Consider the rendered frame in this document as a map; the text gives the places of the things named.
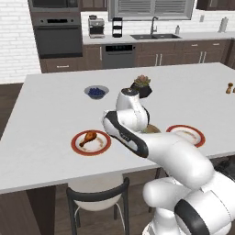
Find grey bowl with blue pattern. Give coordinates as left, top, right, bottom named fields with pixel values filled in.
left=84, top=84, right=110, bottom=100

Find brown chicken drumstick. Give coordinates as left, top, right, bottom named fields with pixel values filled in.
left=78, top=130, right=98, bottom=149

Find brown bowl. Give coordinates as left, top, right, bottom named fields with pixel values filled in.
left=142, top=124, right=162, bottom=135

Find white kitchen island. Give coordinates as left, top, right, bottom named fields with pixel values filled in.
left=0, top=62, right=235, bottom=235

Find red rimmed plate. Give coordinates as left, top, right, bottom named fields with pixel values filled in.
left=165, top=124, right=207, bottom=149
left=71, top=129, right=112, bottom=157

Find succulent plant in black pot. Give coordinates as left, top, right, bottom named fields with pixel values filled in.
left=129, top=74, right=153, bottom=99

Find black dishwasher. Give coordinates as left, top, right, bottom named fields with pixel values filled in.
left=102, top=43, right=137, bottom=70

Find black and white chair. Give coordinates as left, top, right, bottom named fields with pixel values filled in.
left=65, top=173, right=130, bottom=235

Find black sink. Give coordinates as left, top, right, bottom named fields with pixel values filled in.
left=129, top=33, right=182, bottom=41

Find black tiered stand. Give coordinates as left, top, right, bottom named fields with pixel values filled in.
left=111, top=17, right=124, bottom=39

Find brown base cupboards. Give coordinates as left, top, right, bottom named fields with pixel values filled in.
left=39, top=38, right=235, bottom=74

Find silver coffee machine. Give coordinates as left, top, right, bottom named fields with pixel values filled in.
left=87, top=14, right=106, bottom=39

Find dark tap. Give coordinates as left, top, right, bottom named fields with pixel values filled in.
left=150, top=16, right=160, bottom=36

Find window with blinds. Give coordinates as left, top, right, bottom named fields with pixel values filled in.
left=107, top=0, right=196, bottom=22

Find brown pepper shaker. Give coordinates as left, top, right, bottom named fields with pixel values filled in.
left=225, top=82, right=234, bottom=95

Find microwave oven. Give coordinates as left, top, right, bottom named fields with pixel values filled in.
left=28, top=0, right=81, bottom=13

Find white paper towel roll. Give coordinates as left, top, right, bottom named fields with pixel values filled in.
left=218, top=17, right=229, bottom=34

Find black wall oven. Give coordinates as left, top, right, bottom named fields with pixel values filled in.
left=30, top=11, right=84, bottom=60

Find brown wall cupboards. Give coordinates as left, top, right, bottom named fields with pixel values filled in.
left=80, top=0, right=108, bottom=13

